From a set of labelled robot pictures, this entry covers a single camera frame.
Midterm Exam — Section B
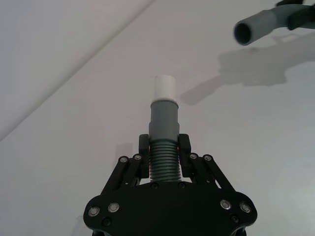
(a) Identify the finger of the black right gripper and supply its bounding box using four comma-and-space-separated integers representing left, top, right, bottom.
286, 6, 315, 31
275, 0, 305, 7

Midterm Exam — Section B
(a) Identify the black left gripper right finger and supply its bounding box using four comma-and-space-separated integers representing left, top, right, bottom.
178, 133, 238, 195

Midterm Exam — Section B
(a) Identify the grey ribbed hose white tip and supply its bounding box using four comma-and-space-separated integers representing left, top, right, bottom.
148, 74, 183, 184

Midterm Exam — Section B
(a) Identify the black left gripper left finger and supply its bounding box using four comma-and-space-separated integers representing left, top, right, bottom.
103, 133, 151, 195

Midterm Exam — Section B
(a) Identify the grey plastic tube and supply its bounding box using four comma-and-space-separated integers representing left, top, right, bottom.
233, 4, 294, 47

